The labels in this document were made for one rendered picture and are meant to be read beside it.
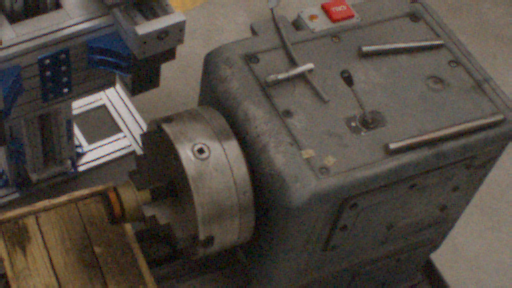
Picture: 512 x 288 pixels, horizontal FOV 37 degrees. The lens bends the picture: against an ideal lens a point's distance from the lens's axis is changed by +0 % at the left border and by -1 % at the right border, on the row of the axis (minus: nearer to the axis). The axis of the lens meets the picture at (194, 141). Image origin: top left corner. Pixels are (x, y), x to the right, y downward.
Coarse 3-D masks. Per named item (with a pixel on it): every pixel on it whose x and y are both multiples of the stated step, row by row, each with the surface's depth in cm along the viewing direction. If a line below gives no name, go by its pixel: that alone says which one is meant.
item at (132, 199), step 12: (108, 192) 158; (120, 192) 157; (132, 192) 157; (144, 192) 159; (108, 204) 156; (120, 204) 157; (132, 204) 157; (144, 204) 159; (108, 216) 161; (120, 216) 157; (132, 216) 157
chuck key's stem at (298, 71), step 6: (300, 66) 162; (306, 66) 162; (312, 66) 162; (288, 72) 161; (294, 72) 161; (300, 72) 162; (264, 78) 160; (270, 78) 160; (276, 78) 160; (282, 78) 160; (288, 78) 161; (270, 84) 160
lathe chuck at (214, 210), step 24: (192, 120) 157; (168, 144) 155; (192, 144) 152; (216, 144) 152; (192, 168) 149; (216, 168) 150; (192, 192) 149; (216, 192) 150; (192, 216) 153; (216, 216) 151; (216, 240) 155
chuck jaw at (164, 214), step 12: (156, 204) 158; (168, 204) 158; (180, 204) 159; (144, 216) 157; (156, 216) 156; (168, 216) 156; (180, 216) 156; (168, 228) 157; (180, 228) 154; (192, 228) 155; (180, 240) 154; (192, 240) 155; (204, 240) 155
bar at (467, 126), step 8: (472, 120) 156; (480, 120) 157; (488, 120) 157; (496, 120) 157; (448, 128) 154; (456, 128) 155; (464, 128) 155; (472, 128) 156; (480, 128) 157; (416, 136) 153; (424, 136) 153; (432, 136) 153; (440, 136) 154; (448, 136) 155; (392, 144) 151; (400, 144) 151; (408, 144) 151; (416, 144) 152; (392, 152) 151
